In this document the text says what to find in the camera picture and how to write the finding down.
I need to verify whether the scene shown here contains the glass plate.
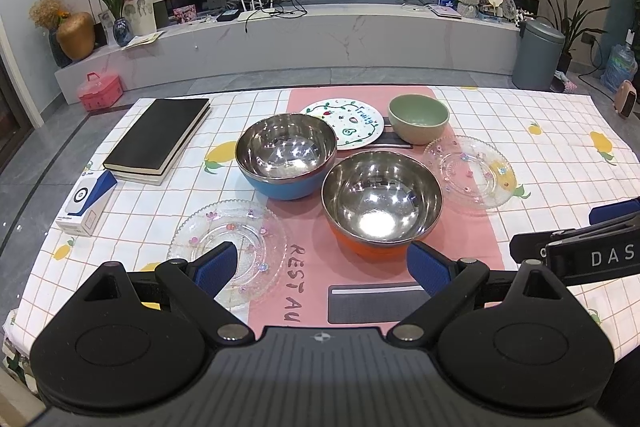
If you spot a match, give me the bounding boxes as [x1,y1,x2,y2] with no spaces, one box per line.
[167,199,288,310]
[422,135,518,211]

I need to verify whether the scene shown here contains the orange steel bowl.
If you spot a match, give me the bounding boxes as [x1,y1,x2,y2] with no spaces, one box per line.
[320,150,442,260]

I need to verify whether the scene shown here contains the green ceramic bowl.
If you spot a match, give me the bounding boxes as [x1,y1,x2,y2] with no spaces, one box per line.
[387,93,450,145]

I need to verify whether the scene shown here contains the white fruit-painted plate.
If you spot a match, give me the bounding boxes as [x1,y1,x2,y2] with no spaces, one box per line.
[300,98,385,150]

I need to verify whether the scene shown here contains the pink small heater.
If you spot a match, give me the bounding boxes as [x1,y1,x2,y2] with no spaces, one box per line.
[613,80,637,118]

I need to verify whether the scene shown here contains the white and blue box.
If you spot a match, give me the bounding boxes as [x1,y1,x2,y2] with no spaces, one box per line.
[55,170,117,236]

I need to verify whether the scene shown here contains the black notebook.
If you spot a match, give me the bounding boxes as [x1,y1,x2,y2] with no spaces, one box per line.
[103,98,210,185]

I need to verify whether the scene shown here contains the blue water bottle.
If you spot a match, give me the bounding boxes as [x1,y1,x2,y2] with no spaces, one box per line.
[601,44,638,91]

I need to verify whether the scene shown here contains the grey trash bin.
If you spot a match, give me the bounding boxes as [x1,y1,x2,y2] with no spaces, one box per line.
[512,20,565,91]

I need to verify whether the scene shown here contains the potted plant right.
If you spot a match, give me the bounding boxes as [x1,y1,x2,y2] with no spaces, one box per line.
[536,0,610,74]

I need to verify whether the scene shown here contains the pink storage box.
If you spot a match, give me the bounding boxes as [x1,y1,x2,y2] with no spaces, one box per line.
[76,72,124,112]

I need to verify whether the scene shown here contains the gold vase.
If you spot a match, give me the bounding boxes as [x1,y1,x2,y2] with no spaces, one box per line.
[56,12,96,62]

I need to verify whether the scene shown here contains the dried flower bouquet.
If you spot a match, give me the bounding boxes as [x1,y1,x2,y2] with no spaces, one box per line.
[28,0,70,30]

